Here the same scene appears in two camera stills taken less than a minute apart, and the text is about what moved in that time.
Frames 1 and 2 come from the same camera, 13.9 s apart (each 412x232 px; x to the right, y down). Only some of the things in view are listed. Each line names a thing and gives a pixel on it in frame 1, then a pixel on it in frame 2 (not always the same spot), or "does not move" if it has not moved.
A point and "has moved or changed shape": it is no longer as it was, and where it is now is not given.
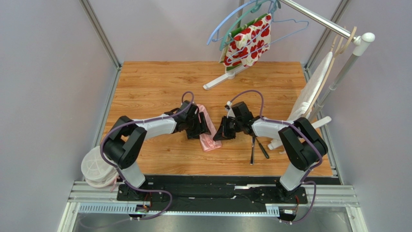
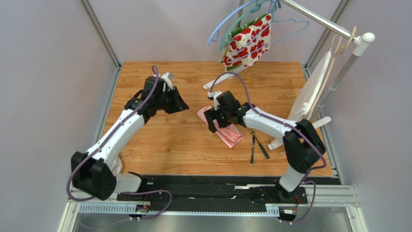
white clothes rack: (359, 39) does not move
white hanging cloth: (309, 89) does not move
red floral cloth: (244, 46) does not move
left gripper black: (204, 129) -> (179, 105)
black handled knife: (262, 149) does not move
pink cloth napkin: (207, 142) has moved or changed shape
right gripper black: (228, 127) -> (214, 117)
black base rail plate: (204, 193) does not move
